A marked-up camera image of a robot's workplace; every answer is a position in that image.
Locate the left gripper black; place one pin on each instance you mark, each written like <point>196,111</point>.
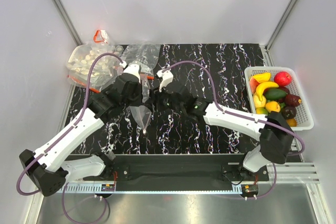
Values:
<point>139,100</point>

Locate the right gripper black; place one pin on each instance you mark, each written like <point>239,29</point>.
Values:
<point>157,96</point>

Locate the clear dotted zip bag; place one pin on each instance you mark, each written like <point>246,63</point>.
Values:
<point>142,114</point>

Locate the yellow lemon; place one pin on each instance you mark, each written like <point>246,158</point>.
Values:
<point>259,103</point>

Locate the yellow banana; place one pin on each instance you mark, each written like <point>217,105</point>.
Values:
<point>263,86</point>

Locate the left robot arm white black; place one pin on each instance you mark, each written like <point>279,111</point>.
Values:
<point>44,166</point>

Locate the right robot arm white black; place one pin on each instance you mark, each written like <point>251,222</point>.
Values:
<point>273,133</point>

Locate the clear zip bag orange zipper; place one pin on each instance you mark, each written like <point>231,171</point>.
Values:
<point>145,55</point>

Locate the pile of dotted zip bags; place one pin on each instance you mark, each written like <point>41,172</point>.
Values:
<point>105,70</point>

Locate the black marble pattern mat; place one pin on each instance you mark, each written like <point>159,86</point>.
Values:
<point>202,68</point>

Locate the watermelon slice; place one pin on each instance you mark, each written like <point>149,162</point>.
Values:
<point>253,85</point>

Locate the green yellow orange fruit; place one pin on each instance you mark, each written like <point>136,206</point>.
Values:
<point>262,111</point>

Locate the yellow orange mango slice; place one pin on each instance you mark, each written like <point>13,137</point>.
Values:
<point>262,77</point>

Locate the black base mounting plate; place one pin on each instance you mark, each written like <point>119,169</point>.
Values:
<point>218,166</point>

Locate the red apple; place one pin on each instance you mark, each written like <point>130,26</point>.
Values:
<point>283,78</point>

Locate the left small connector box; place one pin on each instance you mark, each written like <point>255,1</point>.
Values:
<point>108,187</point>

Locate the small connector box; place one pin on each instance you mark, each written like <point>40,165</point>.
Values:
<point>108,187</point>
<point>250,189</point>

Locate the dark red fruit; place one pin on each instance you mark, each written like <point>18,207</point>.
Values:
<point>292,100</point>

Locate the right small connector box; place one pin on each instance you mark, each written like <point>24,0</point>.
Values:
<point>250,189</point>

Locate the small orange fruit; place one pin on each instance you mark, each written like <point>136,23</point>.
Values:
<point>291,122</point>

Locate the white plastic fruit basket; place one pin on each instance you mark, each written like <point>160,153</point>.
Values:
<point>304,118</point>

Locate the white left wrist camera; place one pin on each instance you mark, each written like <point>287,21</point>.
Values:
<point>133,69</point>

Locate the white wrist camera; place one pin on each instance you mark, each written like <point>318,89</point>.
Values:
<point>133,69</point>
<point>166,77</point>

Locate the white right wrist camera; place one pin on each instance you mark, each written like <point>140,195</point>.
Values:
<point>166,77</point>

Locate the right aluminium frame post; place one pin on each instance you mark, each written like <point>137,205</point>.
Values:
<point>286,14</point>

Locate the aluminium frame post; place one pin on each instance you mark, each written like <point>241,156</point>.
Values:
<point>67,21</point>
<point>286,14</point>

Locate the left aluminium frame post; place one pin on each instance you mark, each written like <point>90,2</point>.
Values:
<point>67,21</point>

